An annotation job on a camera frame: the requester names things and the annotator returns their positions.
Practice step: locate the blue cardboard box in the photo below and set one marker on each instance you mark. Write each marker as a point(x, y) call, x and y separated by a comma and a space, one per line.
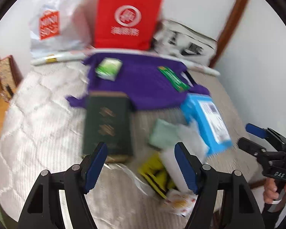
point(201, 108)

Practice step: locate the clear plastic bag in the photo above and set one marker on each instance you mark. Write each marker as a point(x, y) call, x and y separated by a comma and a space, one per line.
point(146, 189)

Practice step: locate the brown patterned gift box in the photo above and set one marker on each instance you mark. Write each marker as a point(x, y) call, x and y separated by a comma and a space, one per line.
point(10, 76)

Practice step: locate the green white tissue pack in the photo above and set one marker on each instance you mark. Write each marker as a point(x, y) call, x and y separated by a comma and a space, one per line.
point(108, 68)

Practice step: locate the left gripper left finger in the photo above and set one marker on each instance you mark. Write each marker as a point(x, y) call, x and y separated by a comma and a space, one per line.
point(42, 207)

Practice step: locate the white foam block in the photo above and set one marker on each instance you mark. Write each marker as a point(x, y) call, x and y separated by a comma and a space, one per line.
point(178, 169)

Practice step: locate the yellow black sock bundle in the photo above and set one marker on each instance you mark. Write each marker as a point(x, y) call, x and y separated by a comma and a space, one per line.
point(156, 175)

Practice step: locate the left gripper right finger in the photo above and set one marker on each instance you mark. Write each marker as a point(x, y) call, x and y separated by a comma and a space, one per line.
point(239, 207)

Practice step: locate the white Miniso plastic bag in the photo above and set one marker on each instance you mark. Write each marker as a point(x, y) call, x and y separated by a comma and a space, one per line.
point(57, 26)

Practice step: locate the person's right hand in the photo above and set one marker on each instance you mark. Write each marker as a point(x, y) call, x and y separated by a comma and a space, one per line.
point(270, 191)

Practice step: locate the mint green cloth pouch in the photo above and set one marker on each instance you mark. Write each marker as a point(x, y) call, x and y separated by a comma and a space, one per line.
point(163, 135)

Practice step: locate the white cotton glove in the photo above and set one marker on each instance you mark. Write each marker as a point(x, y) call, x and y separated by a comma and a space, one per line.
point(190, 137)

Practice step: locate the orange white snack packet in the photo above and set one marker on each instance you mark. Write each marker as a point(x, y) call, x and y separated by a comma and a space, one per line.
point(179, 203)

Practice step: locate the white patterned paper roll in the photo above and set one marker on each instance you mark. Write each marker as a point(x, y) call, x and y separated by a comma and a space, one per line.
point(83, 54)

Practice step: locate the striped quilted bed cover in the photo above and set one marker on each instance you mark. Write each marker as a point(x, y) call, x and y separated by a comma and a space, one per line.
point(42, 131)

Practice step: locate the dark green tin box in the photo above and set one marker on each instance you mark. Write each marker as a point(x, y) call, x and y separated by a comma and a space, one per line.
point(108, 120)

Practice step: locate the purple towel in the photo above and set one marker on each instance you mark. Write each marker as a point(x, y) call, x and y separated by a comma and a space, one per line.
point(141, 80)

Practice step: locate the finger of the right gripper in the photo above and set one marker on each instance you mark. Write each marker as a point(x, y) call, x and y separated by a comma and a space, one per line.
point(250, 147)
point(256, 131)

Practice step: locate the grey Nike bag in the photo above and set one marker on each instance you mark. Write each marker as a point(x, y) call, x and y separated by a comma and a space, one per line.
point(178, 40)

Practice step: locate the red Haidilao paper bag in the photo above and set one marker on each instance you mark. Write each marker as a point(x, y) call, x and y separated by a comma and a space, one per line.
point(126, 24)

